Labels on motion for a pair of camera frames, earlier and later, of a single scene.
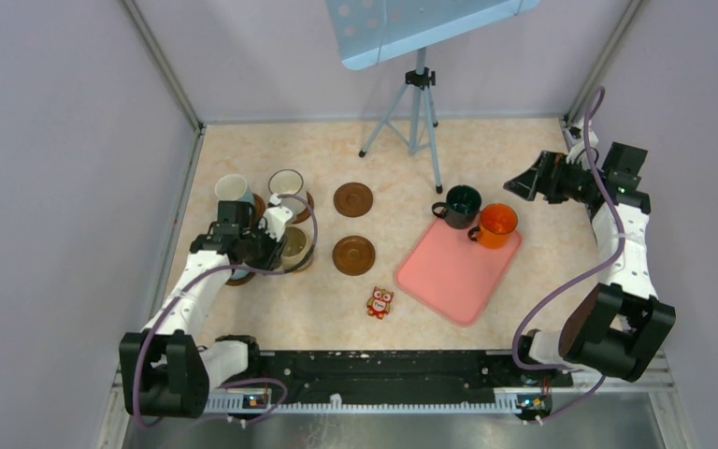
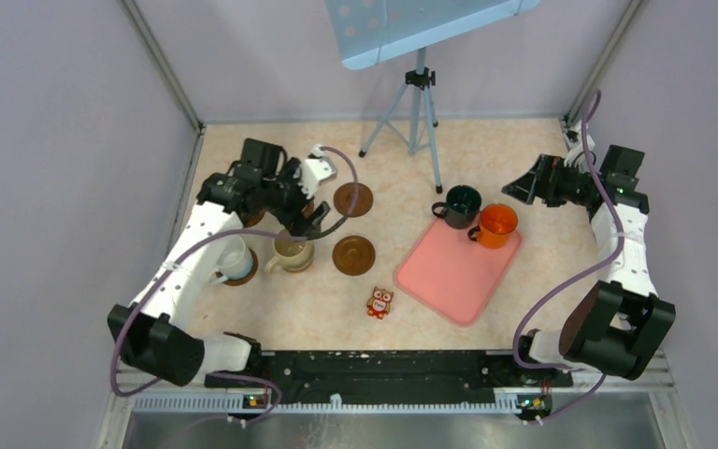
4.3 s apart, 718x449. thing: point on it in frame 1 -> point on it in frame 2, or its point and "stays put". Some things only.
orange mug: x=496 y=221 stays put
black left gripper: x=272 y=259 -> x=294 y=221
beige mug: x=297 y=244 stays put
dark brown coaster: x=239 y=282 stays put
